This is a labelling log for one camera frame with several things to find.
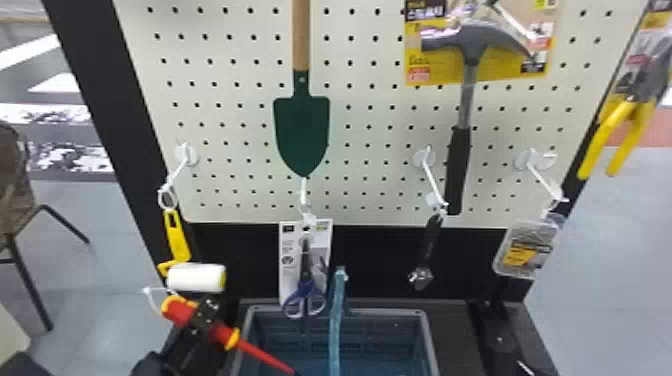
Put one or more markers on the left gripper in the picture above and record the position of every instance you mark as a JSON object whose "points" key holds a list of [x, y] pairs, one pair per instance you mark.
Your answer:
{"points": [[197, 353]]}

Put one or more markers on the red screwdriver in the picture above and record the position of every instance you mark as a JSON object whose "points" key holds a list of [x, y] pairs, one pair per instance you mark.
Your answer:
{"points": [[179, 313]]}

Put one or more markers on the yellow paint roller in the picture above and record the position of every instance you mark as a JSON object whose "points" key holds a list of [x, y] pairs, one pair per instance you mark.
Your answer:
{"points": [[197, 277]]}

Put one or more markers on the blue basket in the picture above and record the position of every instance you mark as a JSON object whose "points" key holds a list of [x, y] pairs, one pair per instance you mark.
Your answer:
{"points": [[252, 328]]}

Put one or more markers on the blue scissors on card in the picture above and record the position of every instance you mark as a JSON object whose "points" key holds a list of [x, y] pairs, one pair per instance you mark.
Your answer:
{"points": [[290, 252]]}

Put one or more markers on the black chair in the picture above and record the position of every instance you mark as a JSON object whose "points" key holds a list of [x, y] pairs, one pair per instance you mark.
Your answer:
{"points": [[13, 194]]}

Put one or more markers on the black adjustable wrench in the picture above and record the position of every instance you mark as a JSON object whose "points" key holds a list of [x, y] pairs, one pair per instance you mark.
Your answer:
{"points": [[431, 239]]}

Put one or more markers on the white pegboard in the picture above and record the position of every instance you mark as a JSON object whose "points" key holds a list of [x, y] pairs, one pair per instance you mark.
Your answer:
{"points": [[378, 131]]}

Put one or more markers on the hammer on yellow card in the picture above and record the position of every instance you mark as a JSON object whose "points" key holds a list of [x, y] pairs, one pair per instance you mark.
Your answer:
{"points": [[462, 157]]}

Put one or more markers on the clear packet of screws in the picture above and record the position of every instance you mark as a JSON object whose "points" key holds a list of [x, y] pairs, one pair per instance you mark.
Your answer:
{"points": [[525, 251]]}

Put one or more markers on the yellow pliers on card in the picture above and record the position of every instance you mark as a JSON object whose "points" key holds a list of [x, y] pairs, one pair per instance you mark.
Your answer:
{"points": [[614, 123]]}

